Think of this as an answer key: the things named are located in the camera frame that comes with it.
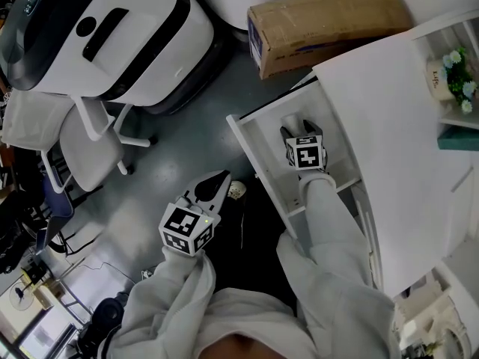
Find person's right leg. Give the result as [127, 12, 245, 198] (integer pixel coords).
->
[242, 185, 300, 306]

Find person's torso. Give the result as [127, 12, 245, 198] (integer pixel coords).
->
[99, 271, 401, 359]

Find person's left forearm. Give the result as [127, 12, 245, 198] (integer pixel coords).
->
[123, 247, 218, 351]

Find potted flower plant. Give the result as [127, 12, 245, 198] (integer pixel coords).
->
[425, 46, 479, 114]

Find person's leg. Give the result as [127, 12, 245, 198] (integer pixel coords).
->
[242, 185, 300, 306]
[215, 196, 244, 291]

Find floor fan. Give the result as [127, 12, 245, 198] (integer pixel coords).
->
[9, 280, 34, 312]

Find brown cardboard box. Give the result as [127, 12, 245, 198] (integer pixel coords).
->
[246, 0, 415, 81]

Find white drawer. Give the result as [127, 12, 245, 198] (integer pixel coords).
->
[226, 79, 366, 257]

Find person's left shoe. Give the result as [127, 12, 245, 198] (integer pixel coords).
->
[228, 180, 247, 201]

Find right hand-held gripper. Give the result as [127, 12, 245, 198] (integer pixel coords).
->
[279, 119, 330, 174]

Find ornate white table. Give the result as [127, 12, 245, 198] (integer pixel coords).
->
[392, 267, 471, 355]

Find black office chair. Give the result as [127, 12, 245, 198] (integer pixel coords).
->
[76, 296, 126, 358]

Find dark blue chair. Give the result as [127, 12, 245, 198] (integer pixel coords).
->
[35, 177, 76, 256]

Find teal book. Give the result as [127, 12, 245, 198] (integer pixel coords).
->
[436, 127, 479, 152]

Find white office chair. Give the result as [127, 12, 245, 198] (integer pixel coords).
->
[1, 88, 159, 194]

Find white robot with teal emblem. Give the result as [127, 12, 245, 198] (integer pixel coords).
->
[0, 0, 225, 115]

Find person's right forearm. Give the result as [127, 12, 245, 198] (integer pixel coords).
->
[276, 172, 394, 313]

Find person's left leg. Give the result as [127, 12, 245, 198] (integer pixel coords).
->
[215, 196, 244, 291]

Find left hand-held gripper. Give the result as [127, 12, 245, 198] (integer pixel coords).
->
[159, 170, 231, 257]

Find white frayed cloth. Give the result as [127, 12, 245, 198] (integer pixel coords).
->
[281, 114, 302, 132]

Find white desk with hutch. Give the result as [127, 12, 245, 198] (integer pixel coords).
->
[312, 9, 479, 298]

